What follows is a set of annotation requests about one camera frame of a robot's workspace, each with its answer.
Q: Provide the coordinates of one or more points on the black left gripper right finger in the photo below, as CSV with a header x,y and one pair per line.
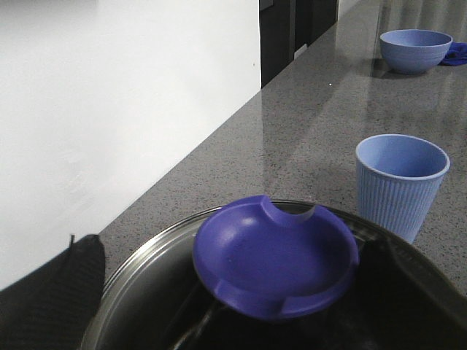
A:
x,y
403,299

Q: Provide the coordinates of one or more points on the light blue ribbed cup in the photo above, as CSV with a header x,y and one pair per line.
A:
x,y
398,177

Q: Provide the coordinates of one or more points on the light blue bowl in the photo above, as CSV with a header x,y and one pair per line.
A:
x,y
413,51

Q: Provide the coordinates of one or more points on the dark blue cloth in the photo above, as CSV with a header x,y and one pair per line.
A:
x,y
456,55

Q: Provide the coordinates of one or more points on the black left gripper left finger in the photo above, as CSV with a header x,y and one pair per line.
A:
x,y
51,307

